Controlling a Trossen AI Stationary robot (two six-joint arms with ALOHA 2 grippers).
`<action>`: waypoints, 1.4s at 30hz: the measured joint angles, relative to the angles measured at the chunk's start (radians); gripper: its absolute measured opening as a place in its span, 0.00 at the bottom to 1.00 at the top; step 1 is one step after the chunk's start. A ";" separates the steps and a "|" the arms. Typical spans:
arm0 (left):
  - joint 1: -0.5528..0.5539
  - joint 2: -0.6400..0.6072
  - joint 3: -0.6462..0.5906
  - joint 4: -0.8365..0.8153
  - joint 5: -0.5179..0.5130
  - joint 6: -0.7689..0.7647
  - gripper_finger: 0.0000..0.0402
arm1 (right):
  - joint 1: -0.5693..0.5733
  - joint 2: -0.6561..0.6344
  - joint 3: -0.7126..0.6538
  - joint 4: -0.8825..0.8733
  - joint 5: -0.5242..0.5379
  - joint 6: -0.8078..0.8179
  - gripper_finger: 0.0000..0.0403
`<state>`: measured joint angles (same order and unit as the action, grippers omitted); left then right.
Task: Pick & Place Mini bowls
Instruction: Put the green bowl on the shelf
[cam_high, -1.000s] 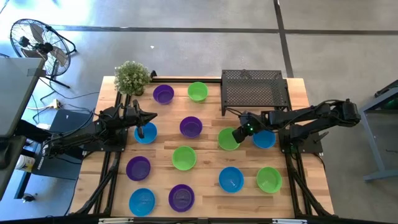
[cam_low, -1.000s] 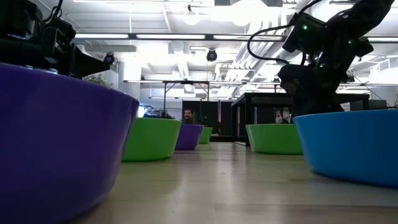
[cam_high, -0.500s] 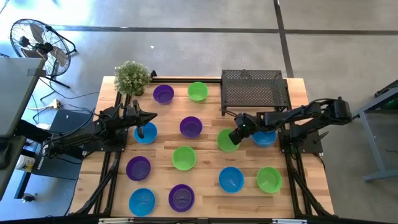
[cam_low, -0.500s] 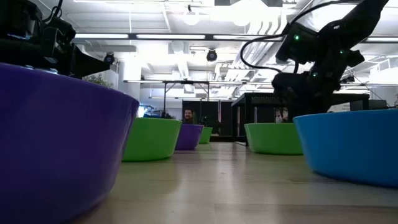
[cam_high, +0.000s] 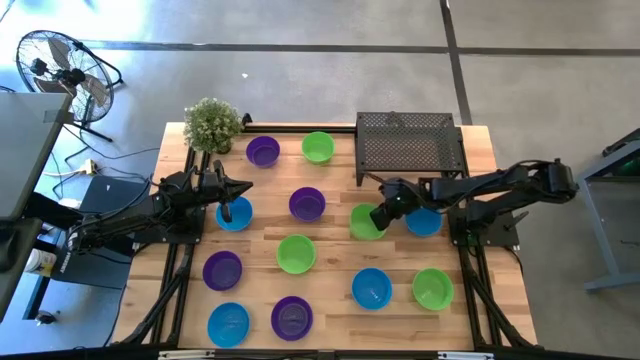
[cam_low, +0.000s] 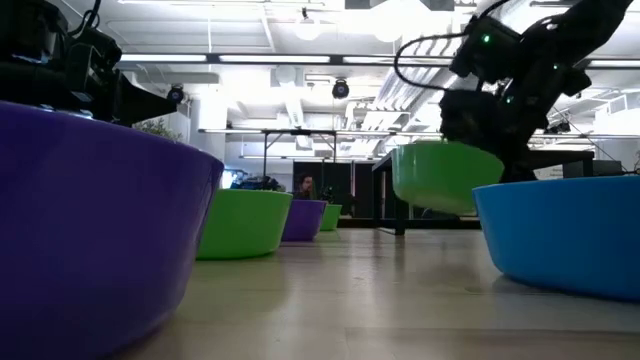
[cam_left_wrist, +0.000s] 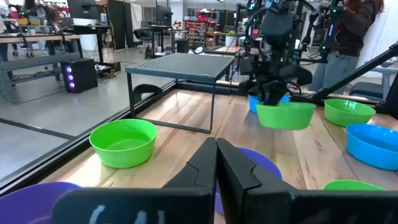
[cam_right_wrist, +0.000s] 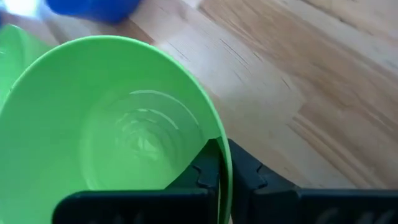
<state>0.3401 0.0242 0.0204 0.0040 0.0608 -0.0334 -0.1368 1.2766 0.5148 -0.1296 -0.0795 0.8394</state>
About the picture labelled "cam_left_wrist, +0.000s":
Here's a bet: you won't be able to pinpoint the wooden top workbench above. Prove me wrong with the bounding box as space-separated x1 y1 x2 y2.
0 33 84 103

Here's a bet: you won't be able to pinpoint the black aluminium table frame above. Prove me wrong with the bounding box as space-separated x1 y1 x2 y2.
0 79 398 197

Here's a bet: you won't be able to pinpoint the black rounded chair back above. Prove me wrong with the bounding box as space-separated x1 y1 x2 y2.
133 83 163 105

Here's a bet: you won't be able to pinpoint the person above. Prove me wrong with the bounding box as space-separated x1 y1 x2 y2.
309 0 385 94
45 6 62 34

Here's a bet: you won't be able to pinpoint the black metal riser shelf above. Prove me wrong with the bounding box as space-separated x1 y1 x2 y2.
125 52 236 134

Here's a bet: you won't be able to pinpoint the blue plastic mini bowl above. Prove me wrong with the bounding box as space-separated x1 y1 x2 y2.
346 123 398 171
248 95 290 114

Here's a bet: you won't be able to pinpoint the black computer monitor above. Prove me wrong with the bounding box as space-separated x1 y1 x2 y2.
67 0 98 20
155 4 174 26

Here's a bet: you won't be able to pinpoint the black standing desk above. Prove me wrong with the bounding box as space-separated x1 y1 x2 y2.
62 24 122 74

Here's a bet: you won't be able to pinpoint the tangled floor cables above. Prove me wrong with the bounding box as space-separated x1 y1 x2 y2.
95 62 121 78

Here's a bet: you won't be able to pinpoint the dark office chair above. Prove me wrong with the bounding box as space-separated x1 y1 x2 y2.
348 81 386 100

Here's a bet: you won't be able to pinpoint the black partition panel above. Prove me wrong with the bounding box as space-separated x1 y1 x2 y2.
107 0 131 50

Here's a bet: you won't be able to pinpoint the grey desk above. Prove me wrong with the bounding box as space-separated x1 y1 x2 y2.
371 60 398 99

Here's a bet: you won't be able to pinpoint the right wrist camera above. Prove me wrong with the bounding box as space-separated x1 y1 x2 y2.
279 64 313 86

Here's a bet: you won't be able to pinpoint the small plant in white pot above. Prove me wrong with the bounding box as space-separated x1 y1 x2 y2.
224 30 238 47

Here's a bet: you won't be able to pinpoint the purple plastic mini bowl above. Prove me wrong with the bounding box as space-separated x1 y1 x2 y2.
0 182 82 224
214 147 283 216

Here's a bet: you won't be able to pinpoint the shelf with red bins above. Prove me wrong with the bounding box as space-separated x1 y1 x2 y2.
183 11 220 47

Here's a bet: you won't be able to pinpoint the black office chair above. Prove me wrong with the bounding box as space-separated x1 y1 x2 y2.
133 28 154 58

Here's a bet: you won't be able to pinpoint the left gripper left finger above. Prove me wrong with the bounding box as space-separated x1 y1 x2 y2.
51 137 218 224

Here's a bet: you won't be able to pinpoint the green plastic mini bowl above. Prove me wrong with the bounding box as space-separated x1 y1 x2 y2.
256 101 317 131
324 98 377 128
322 179 388 192
89 118 159 169

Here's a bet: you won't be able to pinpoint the black computer tower with lights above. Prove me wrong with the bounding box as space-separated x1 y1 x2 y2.
60 58 98 94

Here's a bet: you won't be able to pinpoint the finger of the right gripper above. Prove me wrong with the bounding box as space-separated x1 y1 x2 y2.
272 81 289 106
262 82 275 106

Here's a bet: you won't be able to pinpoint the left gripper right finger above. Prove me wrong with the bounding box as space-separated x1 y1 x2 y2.
216 138 398 224

